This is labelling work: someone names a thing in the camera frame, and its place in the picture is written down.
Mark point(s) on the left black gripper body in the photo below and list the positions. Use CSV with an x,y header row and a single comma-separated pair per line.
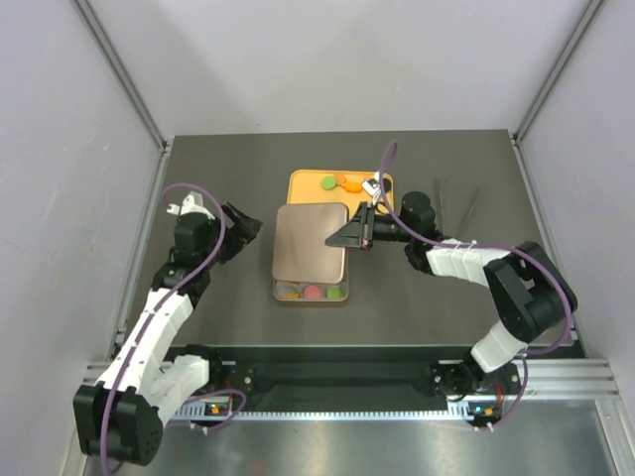
x,y
215,233

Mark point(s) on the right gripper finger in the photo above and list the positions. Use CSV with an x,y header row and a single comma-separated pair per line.
x,y
354,234
365,212

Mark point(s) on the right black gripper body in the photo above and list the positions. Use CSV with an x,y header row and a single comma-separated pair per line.
x,y
386,228

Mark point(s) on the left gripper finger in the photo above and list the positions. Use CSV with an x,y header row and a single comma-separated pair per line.
x,y
233,243
243,225

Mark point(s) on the metal tongs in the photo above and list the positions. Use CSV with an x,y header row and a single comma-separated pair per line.
x,y
455,209

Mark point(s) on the gold tin lid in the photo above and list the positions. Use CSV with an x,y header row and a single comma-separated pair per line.
x,y
304,227

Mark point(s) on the green sandwich cookie bottom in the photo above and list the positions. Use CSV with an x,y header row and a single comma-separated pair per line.
x,y
334,293

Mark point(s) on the green sandwich cookie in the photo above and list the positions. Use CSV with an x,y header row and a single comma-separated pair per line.
x,y
328,183
334,293

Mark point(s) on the gold cookie tin box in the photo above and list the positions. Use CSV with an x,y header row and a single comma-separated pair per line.
x,y
311,277

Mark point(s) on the pink sandwich cookie top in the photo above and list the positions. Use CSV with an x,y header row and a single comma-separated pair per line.
x,y
312,292

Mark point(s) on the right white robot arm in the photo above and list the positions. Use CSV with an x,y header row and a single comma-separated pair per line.
x,y
529,293

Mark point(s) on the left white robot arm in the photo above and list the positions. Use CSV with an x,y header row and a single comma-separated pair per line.
x,y
123,414

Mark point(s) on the orange cookie top middle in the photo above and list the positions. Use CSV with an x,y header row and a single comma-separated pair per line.
x,y
352,187

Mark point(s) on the green sandwich cookie top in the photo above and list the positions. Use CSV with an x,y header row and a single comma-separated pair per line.
x,y
328,183

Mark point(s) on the orange yellow tray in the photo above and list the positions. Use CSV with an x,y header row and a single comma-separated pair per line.
x,y
304,188

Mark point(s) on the white paper cupcake liner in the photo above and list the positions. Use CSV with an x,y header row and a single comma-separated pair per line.
x,y
282,288

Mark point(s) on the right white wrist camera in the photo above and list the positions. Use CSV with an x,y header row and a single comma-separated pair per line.
x,y
372,187

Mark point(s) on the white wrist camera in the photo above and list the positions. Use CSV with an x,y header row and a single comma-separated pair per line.
x,y
192,203
372,187

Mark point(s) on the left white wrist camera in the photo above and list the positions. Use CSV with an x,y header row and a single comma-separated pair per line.
x,y
192,203

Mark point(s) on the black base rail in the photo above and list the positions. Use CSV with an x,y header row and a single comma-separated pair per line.
x,y
342,379

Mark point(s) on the aluminium frame rail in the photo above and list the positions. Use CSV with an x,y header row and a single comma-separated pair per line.
x,y
97,31

